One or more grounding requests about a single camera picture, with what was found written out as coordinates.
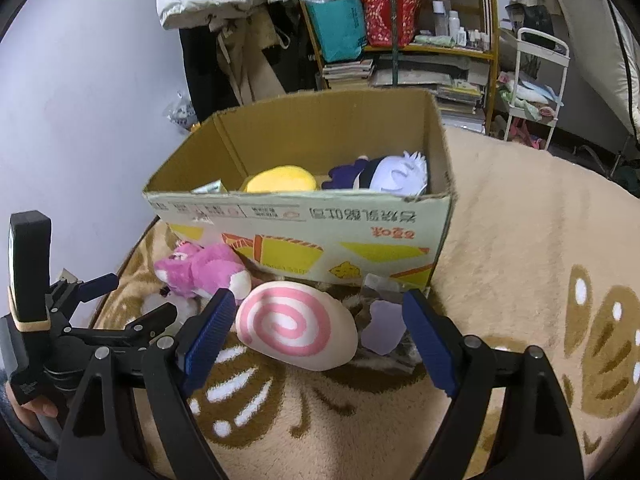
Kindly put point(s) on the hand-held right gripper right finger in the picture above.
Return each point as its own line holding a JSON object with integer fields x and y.
{"x": 430, "y": 345}

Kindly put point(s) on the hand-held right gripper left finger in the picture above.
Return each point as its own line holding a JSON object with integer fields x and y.
{"x": 210, "y": 332}

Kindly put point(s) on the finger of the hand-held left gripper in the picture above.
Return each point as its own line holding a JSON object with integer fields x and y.
{"x": 97, "y": 286}
{"x": 152, "y": 321}

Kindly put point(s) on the pink plush bear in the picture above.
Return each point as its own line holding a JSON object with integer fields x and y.
{"x": 210, "y": 270}

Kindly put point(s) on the pink swirl plush cushion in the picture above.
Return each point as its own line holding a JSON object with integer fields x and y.
{"x": 295, "y": 325}

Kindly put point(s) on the green packet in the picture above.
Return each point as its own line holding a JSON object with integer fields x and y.
{"x": 210, "y": 189}

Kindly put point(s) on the cardboard box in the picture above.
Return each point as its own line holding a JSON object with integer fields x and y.
{"x": 300, "y": 220}

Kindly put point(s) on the yellow plush toy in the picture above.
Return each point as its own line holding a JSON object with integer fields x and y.
{"x": 280, "y": 180}

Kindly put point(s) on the white-haired purple plush doll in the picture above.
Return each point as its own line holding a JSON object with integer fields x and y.
{"x": 395, "y": 175}

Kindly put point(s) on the person's left hand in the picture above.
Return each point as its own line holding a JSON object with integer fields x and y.
{"x": 35, "y": 408}

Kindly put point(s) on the white fluffy plush toy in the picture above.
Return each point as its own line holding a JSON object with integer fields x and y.
{"x": 155, "y": 306}

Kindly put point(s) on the clear packet with lavender card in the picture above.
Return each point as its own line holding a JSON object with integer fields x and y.
{"x": 382, "y": 327}

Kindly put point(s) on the beige patterned blanket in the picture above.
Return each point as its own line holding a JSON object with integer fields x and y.
{"x": 500, "y": 260}

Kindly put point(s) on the black hanging coat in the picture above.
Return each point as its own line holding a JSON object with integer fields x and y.
{"x": 200, "y": 75}

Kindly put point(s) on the pile of papers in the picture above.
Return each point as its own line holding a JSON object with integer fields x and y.
{"x": 440, "y": 90}

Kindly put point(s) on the black hanging bag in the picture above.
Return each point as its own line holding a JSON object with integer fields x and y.
{"x": 295, "y": 65}

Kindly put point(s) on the stack of books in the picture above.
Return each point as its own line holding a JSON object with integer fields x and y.
{"x": 350, "y": 72}

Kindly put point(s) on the wooden shelf unit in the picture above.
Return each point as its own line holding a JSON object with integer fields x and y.
{"x": 430, "y": 51}

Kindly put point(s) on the green pole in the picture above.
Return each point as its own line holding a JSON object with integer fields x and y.
{"x": 395, "y": 35}

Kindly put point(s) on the row of toiletry bottles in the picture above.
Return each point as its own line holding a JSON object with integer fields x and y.
{"x": 455, "y": 25}

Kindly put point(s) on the white trolley cart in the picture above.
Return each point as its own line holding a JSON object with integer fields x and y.
{"x": 540, "y": 33}

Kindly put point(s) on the teal bag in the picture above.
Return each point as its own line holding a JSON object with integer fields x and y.
{"x": 335, "y": 25}

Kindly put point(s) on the red patterned bag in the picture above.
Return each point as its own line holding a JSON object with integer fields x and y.
{"x": 385, "y": 15}

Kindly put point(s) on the white folded mattress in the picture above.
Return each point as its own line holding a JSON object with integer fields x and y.
{"x": 590, "y": 20}

